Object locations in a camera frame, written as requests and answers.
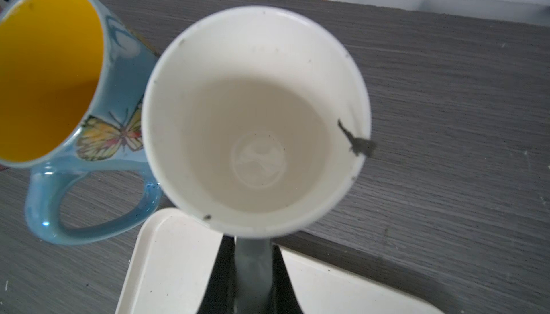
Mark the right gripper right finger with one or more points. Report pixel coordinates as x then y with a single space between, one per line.
283 296

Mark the beige serving tray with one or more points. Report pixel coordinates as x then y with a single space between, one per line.
174 256

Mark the light blue butterfly mug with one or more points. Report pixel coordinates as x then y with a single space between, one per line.
73 77

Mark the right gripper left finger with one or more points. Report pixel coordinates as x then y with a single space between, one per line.
220 291

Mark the grey ceramic mug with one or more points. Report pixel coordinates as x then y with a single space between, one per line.
256 123

